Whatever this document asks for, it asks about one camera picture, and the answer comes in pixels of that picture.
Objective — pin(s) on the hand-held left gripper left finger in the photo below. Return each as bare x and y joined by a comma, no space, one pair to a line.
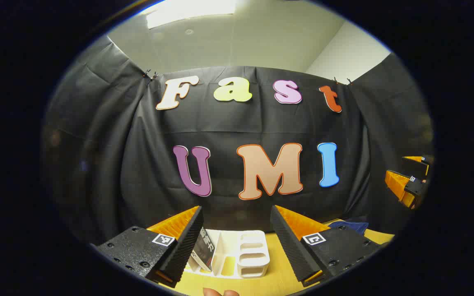
187,246

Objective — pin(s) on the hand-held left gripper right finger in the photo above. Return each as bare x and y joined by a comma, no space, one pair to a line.
288,246

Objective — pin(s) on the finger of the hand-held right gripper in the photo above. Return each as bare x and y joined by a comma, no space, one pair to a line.
416,158
397,185

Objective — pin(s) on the black cover book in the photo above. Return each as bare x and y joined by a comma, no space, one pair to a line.
206,248

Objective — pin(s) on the white plastic bookshelf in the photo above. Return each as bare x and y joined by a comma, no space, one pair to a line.
257,255

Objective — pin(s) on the blue schoolbag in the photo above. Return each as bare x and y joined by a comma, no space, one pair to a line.
350,227

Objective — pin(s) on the black backdrop cloth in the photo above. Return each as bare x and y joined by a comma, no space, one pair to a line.
228,123

